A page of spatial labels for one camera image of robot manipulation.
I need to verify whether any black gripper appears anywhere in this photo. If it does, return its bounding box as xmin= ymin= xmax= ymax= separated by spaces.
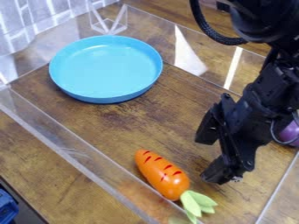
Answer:
xmin=195 ymin=87 xmax=293 ymax=185

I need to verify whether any orange toy carrot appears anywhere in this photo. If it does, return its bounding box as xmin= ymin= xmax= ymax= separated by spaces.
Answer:
xmin=135 ymin=149 xmax=218 ymax=224

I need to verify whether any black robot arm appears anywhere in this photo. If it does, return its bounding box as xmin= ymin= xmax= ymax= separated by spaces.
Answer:
xmin=190 ymin=0 xmax=299 ymax=185

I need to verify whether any purple toy eggplant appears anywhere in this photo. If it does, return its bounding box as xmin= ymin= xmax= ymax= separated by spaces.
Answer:
xmin=280 ymin=121 xmax=299 ymax=147

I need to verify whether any blue plastic plate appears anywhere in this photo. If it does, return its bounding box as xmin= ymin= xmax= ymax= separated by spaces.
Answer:
xmin=50 ymin=36 xmax=165 ymax=104

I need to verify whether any blue object at corner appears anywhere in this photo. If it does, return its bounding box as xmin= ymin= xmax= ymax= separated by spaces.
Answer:
xmin=0 ymin=189 xmax=19 ymax=224

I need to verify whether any clear acrylic enclosure wall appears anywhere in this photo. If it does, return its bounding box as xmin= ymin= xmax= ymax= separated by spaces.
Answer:
xmin=0 ymin=1 xmax=299 ymax=224

